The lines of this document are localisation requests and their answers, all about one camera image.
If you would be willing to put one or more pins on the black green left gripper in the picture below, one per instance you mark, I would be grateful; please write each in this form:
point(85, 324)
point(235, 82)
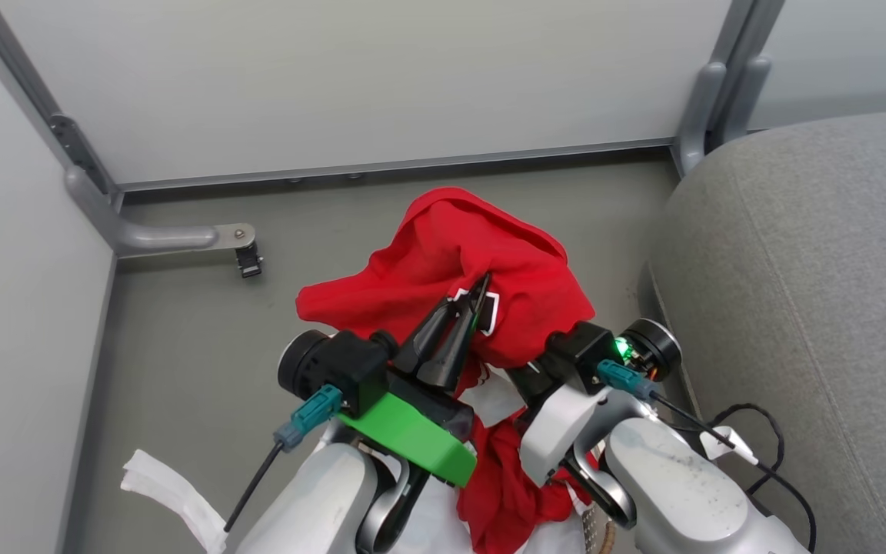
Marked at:
point(412, 438)

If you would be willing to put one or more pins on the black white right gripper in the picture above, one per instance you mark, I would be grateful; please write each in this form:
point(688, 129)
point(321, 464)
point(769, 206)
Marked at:
point(558, 423)

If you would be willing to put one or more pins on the red t-shirt with white print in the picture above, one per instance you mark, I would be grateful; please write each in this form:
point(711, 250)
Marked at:
point(428, 261)

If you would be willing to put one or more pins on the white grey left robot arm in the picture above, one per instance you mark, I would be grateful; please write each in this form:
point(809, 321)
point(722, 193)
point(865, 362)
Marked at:
point(320, 500)

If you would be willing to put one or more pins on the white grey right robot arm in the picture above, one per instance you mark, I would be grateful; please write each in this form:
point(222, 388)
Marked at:
point(681, 492)

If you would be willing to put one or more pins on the small black caster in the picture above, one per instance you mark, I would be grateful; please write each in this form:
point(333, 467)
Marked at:
point(249, 261)

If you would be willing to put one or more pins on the grey fabric sofa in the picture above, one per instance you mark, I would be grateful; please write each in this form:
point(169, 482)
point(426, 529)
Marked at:
point(812, 323)

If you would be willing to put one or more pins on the grey metal partition foot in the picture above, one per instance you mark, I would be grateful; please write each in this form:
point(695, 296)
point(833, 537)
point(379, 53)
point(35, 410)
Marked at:
point(166, 237)

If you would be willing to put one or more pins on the white cloth strip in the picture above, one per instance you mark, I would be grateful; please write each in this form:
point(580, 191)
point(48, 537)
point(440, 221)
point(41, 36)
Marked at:
point(170, 492)

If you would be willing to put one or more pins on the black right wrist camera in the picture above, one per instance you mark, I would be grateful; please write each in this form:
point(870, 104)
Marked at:
point(589, 350)

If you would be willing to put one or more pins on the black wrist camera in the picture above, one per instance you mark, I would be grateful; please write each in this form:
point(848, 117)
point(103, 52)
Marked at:
point(335, 362)
point(589, 350)

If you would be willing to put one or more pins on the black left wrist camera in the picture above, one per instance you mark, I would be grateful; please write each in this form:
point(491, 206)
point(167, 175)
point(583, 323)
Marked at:
point(335, 362)

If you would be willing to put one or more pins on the grey metal partition rail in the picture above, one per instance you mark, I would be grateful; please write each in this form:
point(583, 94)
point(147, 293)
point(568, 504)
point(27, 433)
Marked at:
point(397, 168)

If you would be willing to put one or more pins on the grey metal double partition post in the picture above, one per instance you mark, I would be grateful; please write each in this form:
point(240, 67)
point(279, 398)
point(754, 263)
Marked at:
point(724, 85)

